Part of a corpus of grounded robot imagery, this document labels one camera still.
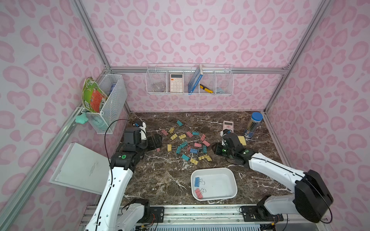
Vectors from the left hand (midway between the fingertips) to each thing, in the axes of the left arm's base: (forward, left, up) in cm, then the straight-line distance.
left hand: (153, 135), depth 75 cm
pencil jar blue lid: (+16, -60, -6) cm, 62 cm away
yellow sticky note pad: (+13, -56, -25) cm, 62 cm away
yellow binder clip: (+16, -14, -24) cm, 32 cm away
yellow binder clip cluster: (-1, -29, -22) cm, 36 cm away
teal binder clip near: (0, -16, -24) cm, 29 cm away
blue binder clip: (-16, -23, -23) cm, 36 cm away
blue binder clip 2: (+4, -21, -24) cm, 32 cm away
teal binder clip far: (+29, -11, -26) cm, 41 cm away
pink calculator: (+27, -47, -24) cm, 60 cm away
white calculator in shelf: (+38, -10, +5) cm, 40 cm away
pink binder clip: (-22, -24, -24) cm, 40 cm away
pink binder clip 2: (+18, -1, -22) cm, 29 cm away
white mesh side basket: (+4, +23, +7) cm, 24 cm away
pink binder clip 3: (+10, -30, -24) cm, 39 cm away
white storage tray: (-17, -36, -24) cm, 47 cm away
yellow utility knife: (+38, -30, +1) cm, 48 cm away
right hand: (+1, -31, -12) cm, 33 cm away
